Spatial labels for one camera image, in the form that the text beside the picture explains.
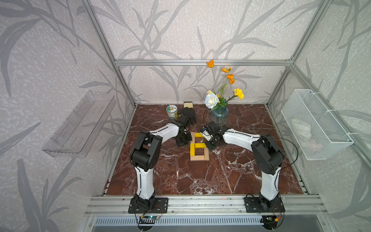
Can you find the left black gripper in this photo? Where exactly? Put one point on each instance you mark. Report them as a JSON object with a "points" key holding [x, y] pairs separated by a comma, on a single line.
{"points": [[189, 138]]}

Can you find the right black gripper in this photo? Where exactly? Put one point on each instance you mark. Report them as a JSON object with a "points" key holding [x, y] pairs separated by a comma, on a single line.
{"points": [[210, 147]]}

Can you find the wooden block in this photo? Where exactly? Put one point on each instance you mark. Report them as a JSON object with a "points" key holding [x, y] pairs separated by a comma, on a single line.
{"points": [[193, 137], [206, 154], [197, 158]]}

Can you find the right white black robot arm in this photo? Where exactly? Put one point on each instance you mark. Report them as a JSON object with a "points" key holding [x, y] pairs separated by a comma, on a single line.
{"points": [[268, 154]]}

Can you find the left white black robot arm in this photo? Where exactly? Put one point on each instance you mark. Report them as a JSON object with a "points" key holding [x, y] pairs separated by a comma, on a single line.
{"points": [[146, 152]]}

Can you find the black glove on stand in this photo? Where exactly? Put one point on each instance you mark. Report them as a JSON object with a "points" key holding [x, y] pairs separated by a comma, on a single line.
{"points": [[188, 111]]}

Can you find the green tin can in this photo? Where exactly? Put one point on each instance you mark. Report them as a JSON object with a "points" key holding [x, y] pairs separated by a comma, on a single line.
{"points": [[172, 112]]}

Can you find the glass vase with flowers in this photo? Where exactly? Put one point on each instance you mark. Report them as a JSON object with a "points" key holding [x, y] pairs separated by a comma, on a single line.
{"points": [[217, 103]]}

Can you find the white cloth in basket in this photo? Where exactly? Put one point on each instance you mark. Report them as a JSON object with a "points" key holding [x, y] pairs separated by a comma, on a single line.
{"points": [[302, 131]]}

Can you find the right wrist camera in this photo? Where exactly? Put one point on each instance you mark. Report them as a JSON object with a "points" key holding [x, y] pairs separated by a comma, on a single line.
{"points": [[205, 134]]}

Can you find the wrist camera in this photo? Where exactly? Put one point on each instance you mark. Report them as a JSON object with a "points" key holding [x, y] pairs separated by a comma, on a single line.
{"points": [[183, 120], [205, 134]]}

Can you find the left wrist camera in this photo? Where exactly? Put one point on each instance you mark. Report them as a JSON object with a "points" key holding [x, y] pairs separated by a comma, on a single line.
{"points": [[183, 120]]}

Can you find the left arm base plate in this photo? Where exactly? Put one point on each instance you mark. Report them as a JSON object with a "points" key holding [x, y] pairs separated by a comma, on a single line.
{"points": [[153, 205]]}

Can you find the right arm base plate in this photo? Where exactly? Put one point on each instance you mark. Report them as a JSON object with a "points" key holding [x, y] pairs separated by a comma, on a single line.
{"points": [[261, 205]]}

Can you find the white wire basket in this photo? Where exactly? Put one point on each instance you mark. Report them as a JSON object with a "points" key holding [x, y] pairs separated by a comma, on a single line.
{"points": [[325, 128]]}

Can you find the aluminium front rail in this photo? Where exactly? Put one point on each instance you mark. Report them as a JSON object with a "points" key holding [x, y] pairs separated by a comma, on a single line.
{"points": [[191, 205]]}

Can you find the clear acrylic wall shelf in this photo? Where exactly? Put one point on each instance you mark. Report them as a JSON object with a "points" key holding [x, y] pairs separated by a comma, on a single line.
{"points": [[76, 136]]}

